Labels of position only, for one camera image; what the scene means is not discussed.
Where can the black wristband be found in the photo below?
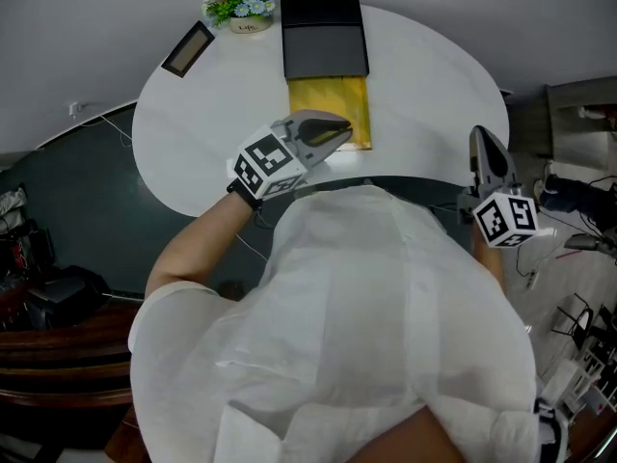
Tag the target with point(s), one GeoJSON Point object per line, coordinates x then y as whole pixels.
{"type": "Point", "coordinates": [243, 196]}

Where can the grey cabinet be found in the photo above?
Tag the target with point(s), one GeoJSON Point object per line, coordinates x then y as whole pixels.
{"type": "Point", "coordinates": [578, 123]}

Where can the brown wooden bench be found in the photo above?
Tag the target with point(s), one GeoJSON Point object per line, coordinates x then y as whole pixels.
{"type": "Point", "coordinates": [58, 364]}

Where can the black chair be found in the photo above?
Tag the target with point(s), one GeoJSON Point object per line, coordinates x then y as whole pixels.
{"type": "Point", "coordinates": [576, 321]}

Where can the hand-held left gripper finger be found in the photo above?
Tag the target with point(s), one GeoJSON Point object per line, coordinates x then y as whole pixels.
{"type": "Point", "coordinates": [313, 115]}
{"type": "Point", "coordinates": [323, 152]}

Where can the person's left forearm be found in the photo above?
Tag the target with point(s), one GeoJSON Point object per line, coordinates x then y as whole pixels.
{"type": "Point", "coordinates": [197, 244]}

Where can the black case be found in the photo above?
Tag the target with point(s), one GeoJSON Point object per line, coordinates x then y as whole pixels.
{"type": "Point", "coordinates": [67, 297]}

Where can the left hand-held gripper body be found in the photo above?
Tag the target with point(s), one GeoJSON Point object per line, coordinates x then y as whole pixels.
{"type": "Point", "coordinates": [267, 157]}

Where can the person's white shirt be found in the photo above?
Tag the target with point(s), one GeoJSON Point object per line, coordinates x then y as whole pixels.
{"type": "Point", "coordinates": [347, 316]}

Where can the white power strip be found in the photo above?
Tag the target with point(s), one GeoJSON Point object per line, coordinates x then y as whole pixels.
{"type": "Point", "coordinates": [532, 279]}

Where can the person's neck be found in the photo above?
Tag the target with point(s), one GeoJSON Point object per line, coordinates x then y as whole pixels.
{"type": "Point", "coordinates": [410, 439]}

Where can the black box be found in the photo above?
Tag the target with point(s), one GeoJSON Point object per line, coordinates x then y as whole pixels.
{"type": "Point", "coordinates": [323, 41]}

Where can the person's right forearm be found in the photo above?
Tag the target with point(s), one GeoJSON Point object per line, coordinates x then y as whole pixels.
{"type": "Point", "coordinates": [489, 263]}

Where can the black picture frame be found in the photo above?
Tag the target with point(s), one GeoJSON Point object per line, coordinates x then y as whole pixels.
{"type": "Point", "coordinates": [188, 48]}

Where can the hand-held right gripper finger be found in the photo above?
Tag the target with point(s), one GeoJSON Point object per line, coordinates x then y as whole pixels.
{"type": "Point", "coordinates": [499, 167]}
{"type": "Point", "coordinates": [474, 162]}

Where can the grey office chair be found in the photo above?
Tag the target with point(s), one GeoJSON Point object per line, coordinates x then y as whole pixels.
{"type": "Point", "coordinates": [588, 241]}

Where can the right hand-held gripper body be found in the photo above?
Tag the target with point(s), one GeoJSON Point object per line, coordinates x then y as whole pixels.
{"type": "Point", "coordinates": [506, 220]}

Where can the flower pot with artificial flowers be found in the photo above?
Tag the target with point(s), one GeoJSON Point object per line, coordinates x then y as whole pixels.
{"type": "Point", "coordinates": [241, 3]}

